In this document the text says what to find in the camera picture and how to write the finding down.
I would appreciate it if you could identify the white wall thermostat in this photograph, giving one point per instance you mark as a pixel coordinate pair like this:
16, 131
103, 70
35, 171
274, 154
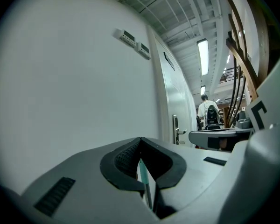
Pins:
144, 51
126, 37

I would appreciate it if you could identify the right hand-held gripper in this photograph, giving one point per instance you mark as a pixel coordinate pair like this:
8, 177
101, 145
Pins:
275, 90

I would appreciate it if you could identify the small ceiling light panel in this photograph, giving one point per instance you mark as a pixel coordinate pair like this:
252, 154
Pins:
203, 90

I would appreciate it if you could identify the white door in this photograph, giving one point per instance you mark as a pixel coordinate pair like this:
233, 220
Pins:
177, 101

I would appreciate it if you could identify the long ceiling light panel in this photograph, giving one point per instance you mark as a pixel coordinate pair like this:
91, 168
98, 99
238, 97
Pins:
202, 57

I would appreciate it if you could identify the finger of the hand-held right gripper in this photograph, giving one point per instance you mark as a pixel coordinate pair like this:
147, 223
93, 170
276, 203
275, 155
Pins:
200, 136

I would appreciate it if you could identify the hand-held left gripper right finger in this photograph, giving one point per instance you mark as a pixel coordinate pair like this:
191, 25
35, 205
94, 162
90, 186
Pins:
196, 176

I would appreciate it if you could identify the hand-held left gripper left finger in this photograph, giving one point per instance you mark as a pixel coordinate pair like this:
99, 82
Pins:
84, 190

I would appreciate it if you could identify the dark wooden furniture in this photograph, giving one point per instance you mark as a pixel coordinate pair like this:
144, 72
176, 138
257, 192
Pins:
249, 62

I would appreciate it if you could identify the black door plate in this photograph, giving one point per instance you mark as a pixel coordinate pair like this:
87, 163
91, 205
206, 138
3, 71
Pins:
169, 60

